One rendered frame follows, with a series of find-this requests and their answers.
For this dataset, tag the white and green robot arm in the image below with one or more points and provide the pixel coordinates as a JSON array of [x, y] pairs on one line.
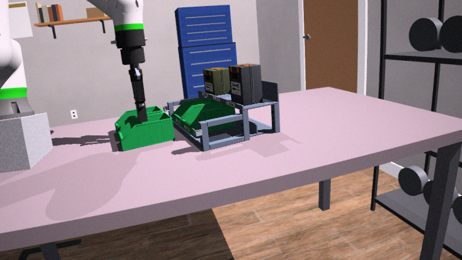
[[127, 17]]

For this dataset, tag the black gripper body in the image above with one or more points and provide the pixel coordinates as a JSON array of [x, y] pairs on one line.
[[133, 56]]

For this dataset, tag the grey metal shelf rack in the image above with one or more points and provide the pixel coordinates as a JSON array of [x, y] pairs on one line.
[[245, 126]]

